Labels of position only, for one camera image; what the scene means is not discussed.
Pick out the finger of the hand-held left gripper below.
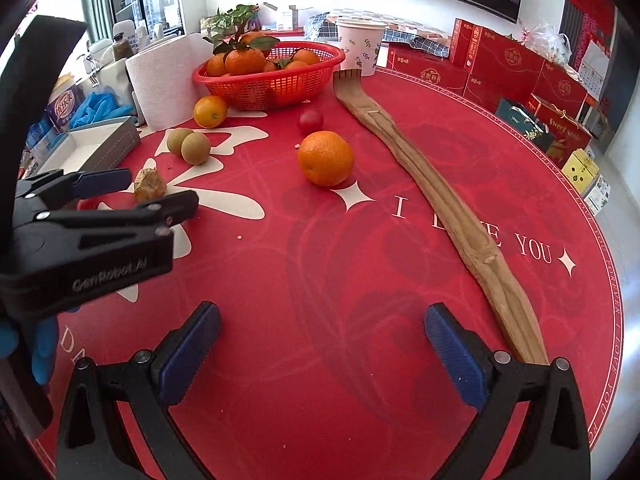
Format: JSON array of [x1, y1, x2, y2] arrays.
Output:
[[15, 168, 134, 209], [20, 190, 200, 246]]

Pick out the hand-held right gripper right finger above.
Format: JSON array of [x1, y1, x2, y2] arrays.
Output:
[[424, 302, 592, 480]]

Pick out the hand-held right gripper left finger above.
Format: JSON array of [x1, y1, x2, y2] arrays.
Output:
[[56, 301, 222, 480]]

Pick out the grey cardboard box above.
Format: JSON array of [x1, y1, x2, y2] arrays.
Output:
[[37, 116, 141, 176]]

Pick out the brown round fruit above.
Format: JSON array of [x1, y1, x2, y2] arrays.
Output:
[[181, 132, 212, 166], [166, 127, 195, 156]]

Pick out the large orange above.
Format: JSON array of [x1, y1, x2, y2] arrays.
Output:
[[298, 131, 355, 187]]

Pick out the red cherry tomato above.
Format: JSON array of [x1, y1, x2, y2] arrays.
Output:
[[298, 110, 324, 136]]

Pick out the person's left hand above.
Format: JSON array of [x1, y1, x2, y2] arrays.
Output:
[[0, 317, 61, 386]]

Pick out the blue rubber gloves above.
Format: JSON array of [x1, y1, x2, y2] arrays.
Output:
[[70, 91, 137, 128]]

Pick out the blue tissue pack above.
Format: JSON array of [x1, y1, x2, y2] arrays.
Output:
[[47, 82, 86, 131]]

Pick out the yellowish smooth orange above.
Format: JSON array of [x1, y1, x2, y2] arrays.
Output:
[[194, 95, 228, 129]]

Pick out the white storage bag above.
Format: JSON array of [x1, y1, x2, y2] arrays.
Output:
[[87, 40, 136, 98]]

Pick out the white paper towel roll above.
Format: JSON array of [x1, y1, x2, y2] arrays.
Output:
[[125, 33, 213, 132]]

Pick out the brown capped bottle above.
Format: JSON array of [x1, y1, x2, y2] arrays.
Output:
[[112, 34, 135, 61]]

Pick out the red round table mat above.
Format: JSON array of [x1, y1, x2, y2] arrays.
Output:
[[35, 62, 626, 480]]

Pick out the red plastic basket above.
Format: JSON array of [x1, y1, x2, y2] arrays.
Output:
[[192, 41, 346, 111]]

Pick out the pile of leafy mandarins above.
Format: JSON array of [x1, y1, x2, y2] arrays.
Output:
[[205, 20, 321, 78]]

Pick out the wooden back scratcher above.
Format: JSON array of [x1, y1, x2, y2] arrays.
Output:
[[332, 69, 551, 366]]

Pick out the white printed carton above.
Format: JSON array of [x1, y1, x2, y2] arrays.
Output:
[[582, 172, 612, 216]]

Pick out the small white cartons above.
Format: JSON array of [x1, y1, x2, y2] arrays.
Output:
[[262, 2, 313, 31]]

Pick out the yellow carton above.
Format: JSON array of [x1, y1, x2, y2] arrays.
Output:
[[561, 149, 600, 193]]

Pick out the green gift bag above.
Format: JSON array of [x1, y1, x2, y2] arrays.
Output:
[[495, 98, 553, 156]]

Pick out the leaf print paper cup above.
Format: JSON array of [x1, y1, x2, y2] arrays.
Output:
[[336, 18, 387, 77]]

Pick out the blue checkered cloth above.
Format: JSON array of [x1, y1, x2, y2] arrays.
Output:
[[304, 8, 453, 58]]

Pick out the stack of red gift boxes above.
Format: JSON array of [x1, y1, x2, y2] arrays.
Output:
[[387, 19, 591, 111]]

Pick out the white desk calendar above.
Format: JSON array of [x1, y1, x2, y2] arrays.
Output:
[[580, 40, 618, 101]]

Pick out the clear plastic bag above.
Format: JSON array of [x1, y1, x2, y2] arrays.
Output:
[[520, 20, 573, 66]]

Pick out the red carry box with handle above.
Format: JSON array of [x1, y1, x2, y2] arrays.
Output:
[[530, 92, 594, 161]]

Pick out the red wall hanging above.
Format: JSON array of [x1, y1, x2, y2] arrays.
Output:
[[560, 0, 616, 61]]

